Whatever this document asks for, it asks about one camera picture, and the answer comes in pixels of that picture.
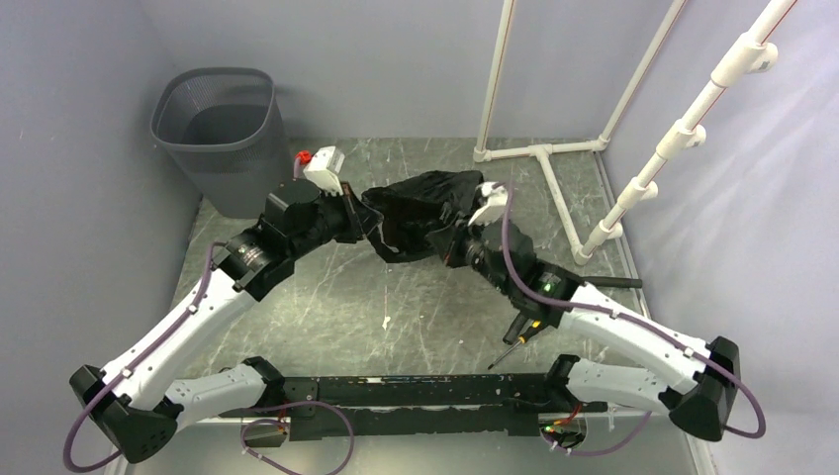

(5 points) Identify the white PVC pipe frame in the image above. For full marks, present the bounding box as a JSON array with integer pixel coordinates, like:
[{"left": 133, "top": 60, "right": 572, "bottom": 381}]
[{"left": 472, "top": 0, "right": 801, "bottom": 267}]

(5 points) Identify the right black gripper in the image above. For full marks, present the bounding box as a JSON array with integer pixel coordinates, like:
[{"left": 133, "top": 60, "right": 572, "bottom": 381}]
[{"left": 428, "top": 210, "right": 513, "bottom": 296}]

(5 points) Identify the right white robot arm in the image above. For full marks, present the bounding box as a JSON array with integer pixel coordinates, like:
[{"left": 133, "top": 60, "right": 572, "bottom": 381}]
[{"left": 429, "top": 223, "right": 740, "bottom": 441}]

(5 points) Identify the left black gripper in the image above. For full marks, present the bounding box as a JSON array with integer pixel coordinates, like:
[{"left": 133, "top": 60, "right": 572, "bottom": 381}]
[{"left": 289, "top": 180, "right": 382, "bottom": 259}]

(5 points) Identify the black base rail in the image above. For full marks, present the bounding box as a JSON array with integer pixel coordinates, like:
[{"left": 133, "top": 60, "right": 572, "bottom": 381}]
[{"left": 217, "top": 372, "right": 608, "bottom": 441}]

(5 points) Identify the black trash bag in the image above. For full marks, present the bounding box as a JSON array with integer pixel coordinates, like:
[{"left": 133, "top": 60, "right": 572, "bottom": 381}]
[{"left": 361, "top": 170, "right": 484, "bottom": 263}]

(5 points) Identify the yellow black screwdriver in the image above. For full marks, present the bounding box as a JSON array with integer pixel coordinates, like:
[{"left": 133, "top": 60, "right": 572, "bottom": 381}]
[{"left": 487, "top": 316, "right": 544, "bottom": 370}]

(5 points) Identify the grey mesh trash bin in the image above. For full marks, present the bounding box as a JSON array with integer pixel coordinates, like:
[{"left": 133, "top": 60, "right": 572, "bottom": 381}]
[{"left": 149, "top": 67, "right": 293, "bottom": 219}]

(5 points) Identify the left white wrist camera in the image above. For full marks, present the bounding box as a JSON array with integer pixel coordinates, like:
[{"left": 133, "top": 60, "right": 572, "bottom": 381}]
[{"left": 294, "top": 145, "right": 345, "bottom": 196}]

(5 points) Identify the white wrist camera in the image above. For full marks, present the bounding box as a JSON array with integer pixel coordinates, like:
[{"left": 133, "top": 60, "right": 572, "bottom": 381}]
[
  {"left": 294, "top": 145, "right": 345, "bottom": 196},
  {"left": 468, "top": 181, "right": 509, "bottom": 226}
]

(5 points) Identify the aluminium extrusion rail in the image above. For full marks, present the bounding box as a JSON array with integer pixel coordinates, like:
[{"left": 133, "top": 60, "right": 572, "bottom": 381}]
[{"left": 120, "top": 406, "right": 228, "bottom": 428}]

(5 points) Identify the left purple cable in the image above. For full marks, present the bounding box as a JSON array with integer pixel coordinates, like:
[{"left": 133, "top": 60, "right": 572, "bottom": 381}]
[{"left": 62, "top": 160, "right": 356, "bottom": 475}]

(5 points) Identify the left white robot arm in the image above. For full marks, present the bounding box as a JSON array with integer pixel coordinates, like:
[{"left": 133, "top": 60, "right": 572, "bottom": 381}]
[{"left": 62, "top": 179, "right": 384, "bottom": 473}]

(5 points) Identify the black corrugated hose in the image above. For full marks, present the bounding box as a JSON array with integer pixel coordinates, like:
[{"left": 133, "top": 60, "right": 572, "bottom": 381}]
[{"left": 503, "top": 275, "right": 644, "bottom": 346}]

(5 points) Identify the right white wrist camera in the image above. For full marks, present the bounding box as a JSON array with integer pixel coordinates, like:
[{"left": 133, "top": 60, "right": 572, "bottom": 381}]
[{"left": 468, "top": 181, "right": 509, "bottom": 226}]

